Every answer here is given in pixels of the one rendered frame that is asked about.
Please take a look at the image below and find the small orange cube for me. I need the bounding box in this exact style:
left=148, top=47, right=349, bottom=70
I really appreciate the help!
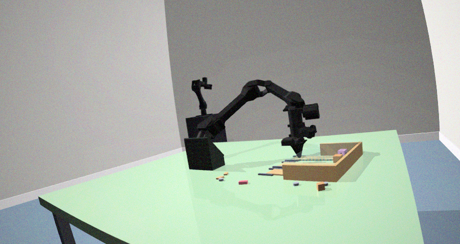
left=316, top=181, right=325, bottom=192

